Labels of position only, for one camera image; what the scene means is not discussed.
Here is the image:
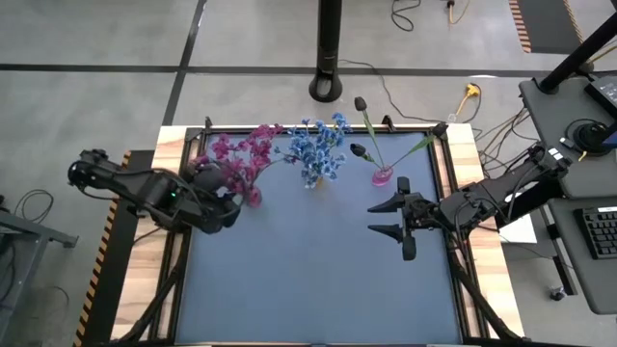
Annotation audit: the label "black hazard-edged floor strip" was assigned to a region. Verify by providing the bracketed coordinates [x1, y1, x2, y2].
[71, 148, 156, 347]

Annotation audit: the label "gray side table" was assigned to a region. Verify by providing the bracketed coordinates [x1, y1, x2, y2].
[0, 195, 81, 347]

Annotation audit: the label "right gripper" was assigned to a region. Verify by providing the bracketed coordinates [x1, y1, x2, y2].
[366, 176, 460, 263]

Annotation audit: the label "pink glass vase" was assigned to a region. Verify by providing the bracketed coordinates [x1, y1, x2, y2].
[370, 165, 394, 188]

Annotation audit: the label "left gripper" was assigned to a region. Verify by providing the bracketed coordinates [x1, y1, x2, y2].
[187, 162, 242, 235]

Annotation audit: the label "black keyboard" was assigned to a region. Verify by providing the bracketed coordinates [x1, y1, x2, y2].
[575, 205, 617, 261]

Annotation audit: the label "black desk leg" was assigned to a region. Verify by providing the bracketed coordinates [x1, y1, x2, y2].
[542, 211, 578, 296]

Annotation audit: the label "orange floor cable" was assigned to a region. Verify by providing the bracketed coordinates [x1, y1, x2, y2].
[445, 0, 472, 26]

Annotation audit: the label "black round desk device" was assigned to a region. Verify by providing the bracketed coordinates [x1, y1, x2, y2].
[560, 118, 614, 159]

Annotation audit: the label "black hazard-edged floor mat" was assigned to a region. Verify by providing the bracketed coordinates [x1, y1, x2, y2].
[508, 0, 587, 55]

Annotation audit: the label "black floor cable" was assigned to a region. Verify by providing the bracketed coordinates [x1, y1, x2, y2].
[336, 58, 452, 124]
[389, 0, 423, 33]

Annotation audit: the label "black desk post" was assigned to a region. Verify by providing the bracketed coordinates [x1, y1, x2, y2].
[537, 12, 617, 95]

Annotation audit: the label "black camera stand pole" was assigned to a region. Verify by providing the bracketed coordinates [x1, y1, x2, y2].
[308, 0, 345, 104]

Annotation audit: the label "blue table mat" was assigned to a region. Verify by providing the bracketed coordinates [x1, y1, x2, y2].
[175, 132, 462, 344]

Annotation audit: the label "gray desk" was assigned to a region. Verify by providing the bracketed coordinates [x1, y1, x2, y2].
[518, 71, 617, 315]

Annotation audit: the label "yellow extension cord plug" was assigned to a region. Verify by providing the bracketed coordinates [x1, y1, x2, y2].
[452, 82, 482, 122]

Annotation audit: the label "tangled black floor cables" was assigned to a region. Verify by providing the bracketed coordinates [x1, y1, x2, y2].
[474, 106, 542, 190]

